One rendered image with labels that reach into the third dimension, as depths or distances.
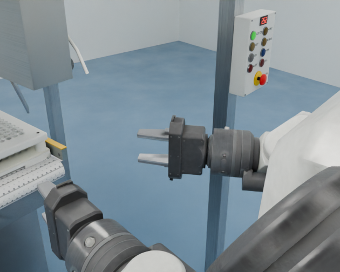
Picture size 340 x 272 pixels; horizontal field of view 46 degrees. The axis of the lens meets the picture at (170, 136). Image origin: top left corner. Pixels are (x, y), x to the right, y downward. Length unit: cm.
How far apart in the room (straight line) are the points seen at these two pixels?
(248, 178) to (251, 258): 55
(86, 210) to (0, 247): 68
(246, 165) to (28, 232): 73
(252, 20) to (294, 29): 317
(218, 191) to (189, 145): 90
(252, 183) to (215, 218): 99
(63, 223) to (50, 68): 45
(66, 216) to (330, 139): 36
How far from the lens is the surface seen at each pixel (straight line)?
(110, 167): 267
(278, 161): 32
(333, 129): 29
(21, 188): 99
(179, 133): 71
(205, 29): 531
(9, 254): 124
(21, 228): 121
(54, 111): 229
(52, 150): 105
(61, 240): 58
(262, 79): 141
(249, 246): 16
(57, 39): 91
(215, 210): 167
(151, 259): 45
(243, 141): 71
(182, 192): 241
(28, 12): 87
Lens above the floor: 140
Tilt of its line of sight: 28 degrees down
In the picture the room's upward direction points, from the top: straight up
